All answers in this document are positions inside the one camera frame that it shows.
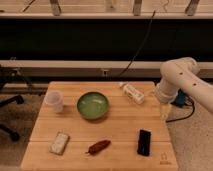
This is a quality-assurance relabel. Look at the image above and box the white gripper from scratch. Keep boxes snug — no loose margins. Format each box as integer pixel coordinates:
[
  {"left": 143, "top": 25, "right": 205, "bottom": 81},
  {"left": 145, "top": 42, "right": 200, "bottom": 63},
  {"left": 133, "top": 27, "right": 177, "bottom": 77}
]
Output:
[{"left": 155, "top": 85, "right": 177, "bottom": 121}]

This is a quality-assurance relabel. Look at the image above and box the black hanging cable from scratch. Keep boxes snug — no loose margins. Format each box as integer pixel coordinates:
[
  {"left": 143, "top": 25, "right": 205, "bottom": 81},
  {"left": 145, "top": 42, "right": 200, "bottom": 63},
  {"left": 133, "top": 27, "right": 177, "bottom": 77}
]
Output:
[{"left": 117, "top": 9, "right": 157, "bottom": 79}]

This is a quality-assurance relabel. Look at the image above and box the black rectangular remote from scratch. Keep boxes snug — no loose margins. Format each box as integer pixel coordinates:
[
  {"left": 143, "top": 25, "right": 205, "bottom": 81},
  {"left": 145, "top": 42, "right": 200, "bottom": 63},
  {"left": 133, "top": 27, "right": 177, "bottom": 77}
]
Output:
[{"left": 137, "top": 130, "right": 151, "bottom": 156}]

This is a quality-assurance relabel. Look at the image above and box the black floor cable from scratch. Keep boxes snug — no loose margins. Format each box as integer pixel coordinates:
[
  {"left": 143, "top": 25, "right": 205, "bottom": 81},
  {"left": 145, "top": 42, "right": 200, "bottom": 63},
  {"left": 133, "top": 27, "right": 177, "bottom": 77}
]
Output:
[{"left": 165, "top": 94, "right": 196, "bottom": 123}]

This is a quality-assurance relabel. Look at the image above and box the blue box on floor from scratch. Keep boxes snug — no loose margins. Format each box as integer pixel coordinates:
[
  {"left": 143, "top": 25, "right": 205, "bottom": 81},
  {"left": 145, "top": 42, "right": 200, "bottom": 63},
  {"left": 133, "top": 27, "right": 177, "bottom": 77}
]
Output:
[{"left": 174, "top": 90, "right": 186, "bottom": 107}]

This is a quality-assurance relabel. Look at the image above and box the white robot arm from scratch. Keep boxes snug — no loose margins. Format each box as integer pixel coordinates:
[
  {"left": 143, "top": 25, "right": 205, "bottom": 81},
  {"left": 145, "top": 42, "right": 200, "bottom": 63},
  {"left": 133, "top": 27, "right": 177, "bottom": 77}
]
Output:
[{"left": 154, "top": 57, "right": 213, "bottom": 121}]

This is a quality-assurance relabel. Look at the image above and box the black office chair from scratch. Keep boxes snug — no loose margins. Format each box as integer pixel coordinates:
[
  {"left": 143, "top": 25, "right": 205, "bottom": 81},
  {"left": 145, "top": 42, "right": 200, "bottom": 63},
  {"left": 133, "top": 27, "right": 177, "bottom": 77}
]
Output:
[{"left": 0, "top": 64, "right": 34, "bottom": 142}]

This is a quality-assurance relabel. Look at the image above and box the green ceramic bowl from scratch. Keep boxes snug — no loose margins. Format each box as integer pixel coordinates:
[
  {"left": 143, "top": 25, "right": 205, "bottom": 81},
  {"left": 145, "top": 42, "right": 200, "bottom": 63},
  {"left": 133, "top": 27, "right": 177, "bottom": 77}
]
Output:
[{"left": 77, "top": 92, "right": 109, "bottom": 120}]

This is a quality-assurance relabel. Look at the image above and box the translucent plastic cup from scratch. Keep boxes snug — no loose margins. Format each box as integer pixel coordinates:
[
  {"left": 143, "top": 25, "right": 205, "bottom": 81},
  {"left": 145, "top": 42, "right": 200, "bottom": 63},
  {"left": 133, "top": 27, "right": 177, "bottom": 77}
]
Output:
[{"left": 44, "top": 91, "right": 63, "bottom": 113}]

